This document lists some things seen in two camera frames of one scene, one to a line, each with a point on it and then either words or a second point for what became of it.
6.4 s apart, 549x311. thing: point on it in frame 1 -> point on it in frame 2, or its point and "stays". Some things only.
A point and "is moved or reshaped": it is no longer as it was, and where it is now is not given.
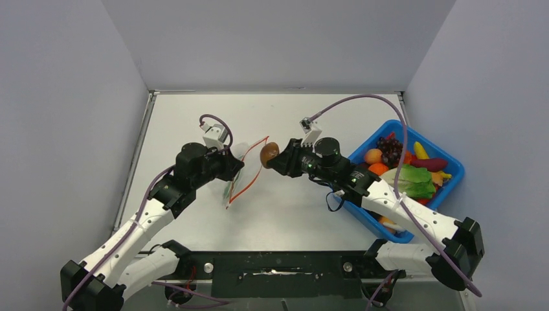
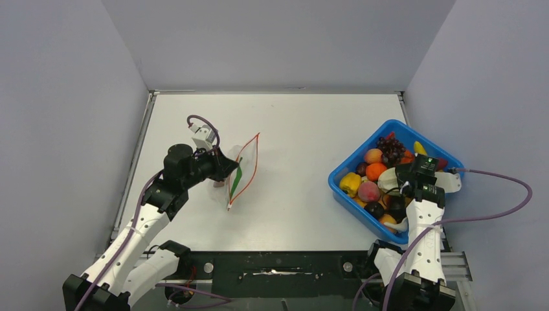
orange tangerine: x=378 y=168 stays
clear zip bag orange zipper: x=250 y=154 is moved or reshaped
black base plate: x=336 y=274 stays
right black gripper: x=287 y=161 -> x=403 y=172
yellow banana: x=419 y=151 stays
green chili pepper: x=226 y=190 -> x=237 y=179
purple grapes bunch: x=392 y=149 stays
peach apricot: x=373 y=156 stays
